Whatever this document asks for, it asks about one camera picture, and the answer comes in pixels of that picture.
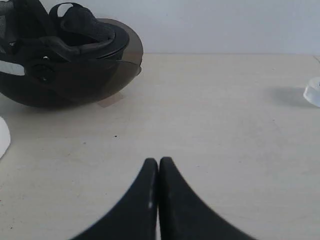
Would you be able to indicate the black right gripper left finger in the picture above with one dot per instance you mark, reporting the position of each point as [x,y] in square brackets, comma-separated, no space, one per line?
[134,216]

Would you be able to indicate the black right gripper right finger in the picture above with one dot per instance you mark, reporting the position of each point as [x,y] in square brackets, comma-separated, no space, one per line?
[183,215]

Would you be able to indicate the black helmet with tinted visor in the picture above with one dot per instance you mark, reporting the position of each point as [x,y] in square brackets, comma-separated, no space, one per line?
[49,60]

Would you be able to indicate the white mannequin head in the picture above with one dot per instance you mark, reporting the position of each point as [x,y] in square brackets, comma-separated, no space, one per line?
[5,137]

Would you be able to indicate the clear plastic tape roll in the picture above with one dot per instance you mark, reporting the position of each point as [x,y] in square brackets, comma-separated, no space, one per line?
[312,92]

